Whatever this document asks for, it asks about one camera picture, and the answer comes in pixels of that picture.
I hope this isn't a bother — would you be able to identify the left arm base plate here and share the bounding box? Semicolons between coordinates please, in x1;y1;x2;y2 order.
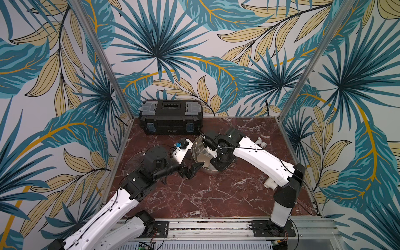
146;220;169;239

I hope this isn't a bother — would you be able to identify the black plastic toolbox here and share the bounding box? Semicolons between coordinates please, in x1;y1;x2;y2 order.
139;100;203;135

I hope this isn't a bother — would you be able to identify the white PVC tee fitting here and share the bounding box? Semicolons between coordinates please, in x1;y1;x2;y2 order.
264;178;278;190

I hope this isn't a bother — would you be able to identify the stainless steel pot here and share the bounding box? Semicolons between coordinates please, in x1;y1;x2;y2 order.
183;132;238;175

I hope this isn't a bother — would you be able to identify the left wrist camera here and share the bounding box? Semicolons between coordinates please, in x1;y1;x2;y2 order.
172;139;193;165

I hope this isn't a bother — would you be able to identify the white faucet pipe fitting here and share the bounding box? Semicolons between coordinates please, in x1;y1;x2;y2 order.
255;137;267;149

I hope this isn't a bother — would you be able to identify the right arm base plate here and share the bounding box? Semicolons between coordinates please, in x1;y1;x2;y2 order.
249;220;296;238

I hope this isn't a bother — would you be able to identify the beige plastic ladle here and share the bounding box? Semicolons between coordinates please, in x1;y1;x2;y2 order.
198;147;217;164

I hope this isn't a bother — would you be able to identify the glass pot lid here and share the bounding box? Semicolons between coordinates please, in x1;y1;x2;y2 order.
122;151;146;177

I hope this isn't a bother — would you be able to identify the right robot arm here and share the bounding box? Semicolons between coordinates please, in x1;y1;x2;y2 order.
202;128;306;229

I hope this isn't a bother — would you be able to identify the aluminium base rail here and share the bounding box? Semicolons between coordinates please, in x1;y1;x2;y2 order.
73;218;344;250

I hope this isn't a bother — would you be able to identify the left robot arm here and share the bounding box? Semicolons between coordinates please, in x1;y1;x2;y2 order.
47;141;203;250

